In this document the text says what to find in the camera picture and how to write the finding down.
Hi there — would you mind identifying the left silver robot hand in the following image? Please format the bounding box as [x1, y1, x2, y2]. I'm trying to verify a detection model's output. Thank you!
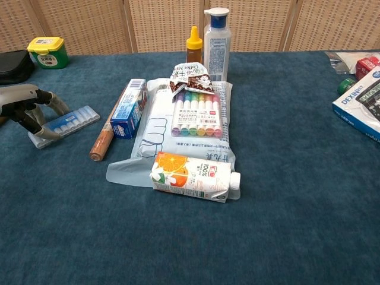
[0, 84, 71, 141]

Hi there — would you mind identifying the light blue pill box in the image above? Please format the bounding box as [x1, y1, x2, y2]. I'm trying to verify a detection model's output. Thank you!
[28, 105, 101, 149]

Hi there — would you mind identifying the wooden stick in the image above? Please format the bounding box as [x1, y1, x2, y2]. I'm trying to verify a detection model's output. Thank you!
[89, 88, 127, 162]

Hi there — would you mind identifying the black zip pouch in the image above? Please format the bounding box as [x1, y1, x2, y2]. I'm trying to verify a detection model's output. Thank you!
[0, 49, 36, 86]

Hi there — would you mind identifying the green tub yellow lid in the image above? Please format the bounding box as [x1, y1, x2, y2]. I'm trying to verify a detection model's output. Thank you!
[27, 36, 69, 70]

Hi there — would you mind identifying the woven folding screen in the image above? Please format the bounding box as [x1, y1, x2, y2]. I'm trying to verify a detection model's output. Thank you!
[0, 0, 380, 56]

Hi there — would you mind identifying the blue toothpaste box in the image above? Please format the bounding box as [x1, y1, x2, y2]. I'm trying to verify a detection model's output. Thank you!
[109, 78, 148, 140]

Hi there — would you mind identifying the large white plastic bag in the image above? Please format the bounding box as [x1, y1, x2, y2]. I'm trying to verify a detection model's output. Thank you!
[106, 77, 241, 200]

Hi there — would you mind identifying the coffee milk snack packet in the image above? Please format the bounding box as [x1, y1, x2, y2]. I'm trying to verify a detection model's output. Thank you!
[169, 62, 215, 103]

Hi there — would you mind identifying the pastel highlighter pen pack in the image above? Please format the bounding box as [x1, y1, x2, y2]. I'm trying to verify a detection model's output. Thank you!
[170, 90, 224, 140]

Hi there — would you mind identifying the honey bottle yellow cap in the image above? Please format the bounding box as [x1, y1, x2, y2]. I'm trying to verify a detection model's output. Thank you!
[186, 26, 203, 65]

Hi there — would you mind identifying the orange juice carton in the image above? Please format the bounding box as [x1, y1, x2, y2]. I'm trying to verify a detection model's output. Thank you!
[149, 151, 242, 204]

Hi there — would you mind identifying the clear bottle blue white cap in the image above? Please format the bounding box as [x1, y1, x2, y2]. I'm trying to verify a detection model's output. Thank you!
[203, 7, 232, 81]

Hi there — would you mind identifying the blue table cloth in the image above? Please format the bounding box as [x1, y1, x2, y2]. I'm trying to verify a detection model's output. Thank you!
[0, 49, 380, 285]

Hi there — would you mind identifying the green cap bottle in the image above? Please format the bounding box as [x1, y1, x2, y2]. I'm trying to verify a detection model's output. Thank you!
[338, 77, 357, 95]

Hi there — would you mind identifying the white powder bag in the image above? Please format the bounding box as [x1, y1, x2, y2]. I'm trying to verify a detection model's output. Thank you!
[325, 52, 380, 75]

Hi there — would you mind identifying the blue white calculator box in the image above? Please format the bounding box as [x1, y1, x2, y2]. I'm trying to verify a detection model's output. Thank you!
[331, 65, 380, 143]

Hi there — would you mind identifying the red white sausage pack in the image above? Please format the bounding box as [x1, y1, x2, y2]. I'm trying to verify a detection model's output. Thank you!
[355, 56, 380, 81]

